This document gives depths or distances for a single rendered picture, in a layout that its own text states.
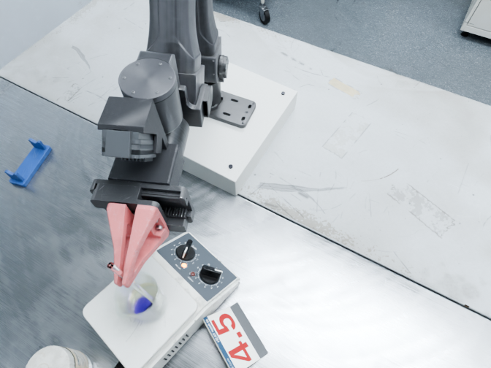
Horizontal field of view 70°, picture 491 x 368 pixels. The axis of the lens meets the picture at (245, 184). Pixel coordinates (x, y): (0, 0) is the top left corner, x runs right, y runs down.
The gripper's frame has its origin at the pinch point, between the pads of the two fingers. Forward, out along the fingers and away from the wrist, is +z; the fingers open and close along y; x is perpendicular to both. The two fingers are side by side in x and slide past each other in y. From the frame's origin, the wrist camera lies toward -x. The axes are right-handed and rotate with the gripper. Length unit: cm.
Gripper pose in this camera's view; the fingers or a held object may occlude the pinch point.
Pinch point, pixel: (123, 277)
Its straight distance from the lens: 37.9
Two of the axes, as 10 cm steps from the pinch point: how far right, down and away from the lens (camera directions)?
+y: 9.9, 0.9, -0.7
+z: -1.1, 8.6, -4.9
